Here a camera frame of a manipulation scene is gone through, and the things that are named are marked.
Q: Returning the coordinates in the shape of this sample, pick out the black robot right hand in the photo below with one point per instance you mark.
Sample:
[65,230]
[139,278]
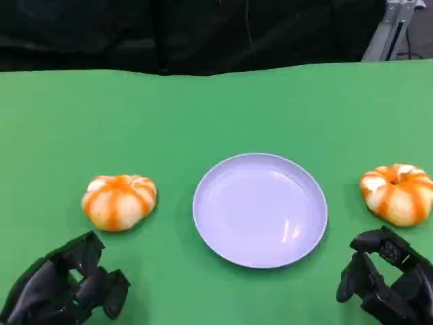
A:
[406,291]

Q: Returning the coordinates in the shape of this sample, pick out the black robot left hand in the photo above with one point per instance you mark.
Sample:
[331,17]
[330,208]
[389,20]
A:
[44,287]

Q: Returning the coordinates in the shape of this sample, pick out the orange white toy bread roll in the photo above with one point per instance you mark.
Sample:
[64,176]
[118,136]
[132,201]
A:
[399,196]
[118,203]

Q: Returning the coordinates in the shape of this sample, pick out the lilac plate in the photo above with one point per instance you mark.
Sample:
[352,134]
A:
[260,210]

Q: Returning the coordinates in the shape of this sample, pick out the green table cloth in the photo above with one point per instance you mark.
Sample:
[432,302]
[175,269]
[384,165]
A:
[236,111]

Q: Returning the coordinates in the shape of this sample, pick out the black backdrop cloth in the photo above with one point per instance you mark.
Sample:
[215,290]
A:
[135,34]

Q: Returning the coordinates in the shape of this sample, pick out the aluminium frame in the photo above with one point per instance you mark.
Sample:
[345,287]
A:
[389,34]

